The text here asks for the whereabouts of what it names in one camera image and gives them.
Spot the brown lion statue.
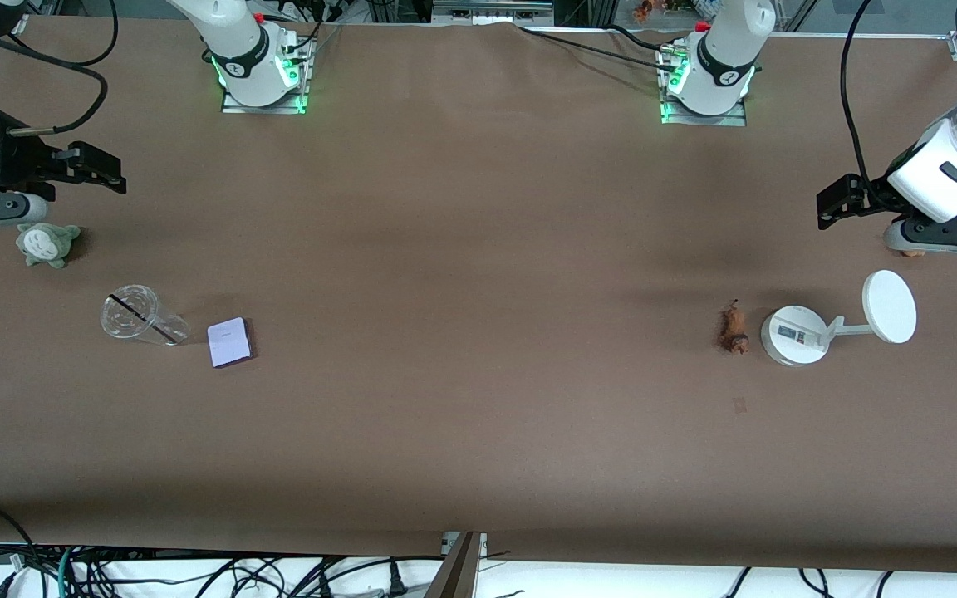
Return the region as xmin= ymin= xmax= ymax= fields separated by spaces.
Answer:
xmin=718 ymin=299 xmax=751 ymax=355

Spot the green grey plush toy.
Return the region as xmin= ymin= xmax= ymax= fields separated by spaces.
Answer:
xmin=16 ymin=221 xmax=81 ymax=269

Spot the white round-base stand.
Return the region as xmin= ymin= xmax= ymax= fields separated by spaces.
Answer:
xmin=759 ymin=270 xmax=918 ymax=367

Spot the clear plastic cup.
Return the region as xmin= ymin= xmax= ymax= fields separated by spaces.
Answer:
xmin=101 ymin=285 xmax=189 ymax=346

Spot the black drinking straw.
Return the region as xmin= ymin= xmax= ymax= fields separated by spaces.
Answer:
xmin=110 ymin=293 xmax=181 ymax=345

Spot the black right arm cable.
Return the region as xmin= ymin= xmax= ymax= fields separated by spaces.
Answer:
xmin=0 ymin=0 xmax=119 ymax=136

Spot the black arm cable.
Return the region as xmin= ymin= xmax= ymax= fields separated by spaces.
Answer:
xmin=841 ymin=0 xmax=876 ymax=184
xmin=0 ymin=0 xmax=119 ymax=136

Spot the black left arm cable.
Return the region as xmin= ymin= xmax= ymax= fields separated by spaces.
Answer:
xmin=841 ymin=0 xmax=876 ymax=184

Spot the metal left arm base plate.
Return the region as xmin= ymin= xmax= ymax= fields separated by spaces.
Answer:
xmin=659 ymin=46 xmax=748 ymax=127

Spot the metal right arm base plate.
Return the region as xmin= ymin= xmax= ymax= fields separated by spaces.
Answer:
xmin=221 ymin=32 xmax=311 ymax=115

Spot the black cable across table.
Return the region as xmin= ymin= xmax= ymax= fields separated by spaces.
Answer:
xmin=516 ymin=23 xmax=687 ymax=76

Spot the aluminium frame bar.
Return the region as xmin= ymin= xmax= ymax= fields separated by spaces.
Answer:
xmin=432 ymin=0 xmax=555 ymax=26

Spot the wooden post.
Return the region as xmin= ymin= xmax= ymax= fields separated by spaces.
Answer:
xmin=424 ymin=532 xmax=483 ymax=598

